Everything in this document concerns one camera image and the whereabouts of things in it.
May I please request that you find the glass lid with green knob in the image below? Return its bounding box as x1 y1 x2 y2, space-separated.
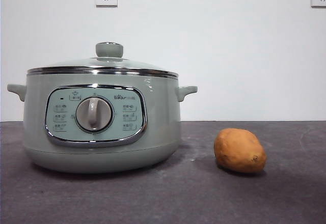
27 41 179 78

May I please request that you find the pale green electric cooking pot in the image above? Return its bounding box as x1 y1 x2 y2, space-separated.
7 74 198 175

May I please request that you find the brown potato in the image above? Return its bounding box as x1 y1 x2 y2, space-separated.
213 128 267 174

